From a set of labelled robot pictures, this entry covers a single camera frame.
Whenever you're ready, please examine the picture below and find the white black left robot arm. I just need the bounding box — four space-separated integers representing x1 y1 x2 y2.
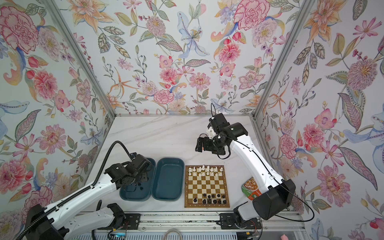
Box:
16 155 152 240

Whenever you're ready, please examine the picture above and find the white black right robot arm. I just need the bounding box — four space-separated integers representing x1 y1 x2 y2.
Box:
195 114 296 223

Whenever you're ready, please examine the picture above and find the wooden chess board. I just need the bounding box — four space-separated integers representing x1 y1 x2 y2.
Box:
185 165 230 209

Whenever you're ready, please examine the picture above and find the left teal plastic tray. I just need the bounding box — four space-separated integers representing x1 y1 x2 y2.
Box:
120 158 156 202

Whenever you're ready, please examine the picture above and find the teal plastic tray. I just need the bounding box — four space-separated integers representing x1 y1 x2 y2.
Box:
152 158 185 202
120 158 156 202

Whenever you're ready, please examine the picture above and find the right teal plastic tray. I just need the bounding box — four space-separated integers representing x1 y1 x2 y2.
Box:
152 158 185 202

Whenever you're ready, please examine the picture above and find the green snack packet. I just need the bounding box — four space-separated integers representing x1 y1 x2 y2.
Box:
241 178 262 201

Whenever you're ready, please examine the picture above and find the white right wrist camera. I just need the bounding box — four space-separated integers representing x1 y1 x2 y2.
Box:
207 127 217 140

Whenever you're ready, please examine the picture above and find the aluminium mounting rail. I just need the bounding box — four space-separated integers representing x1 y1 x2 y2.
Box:
47 211 307 233

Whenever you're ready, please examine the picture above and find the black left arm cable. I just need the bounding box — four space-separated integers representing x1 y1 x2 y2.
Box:
14 140 133 240

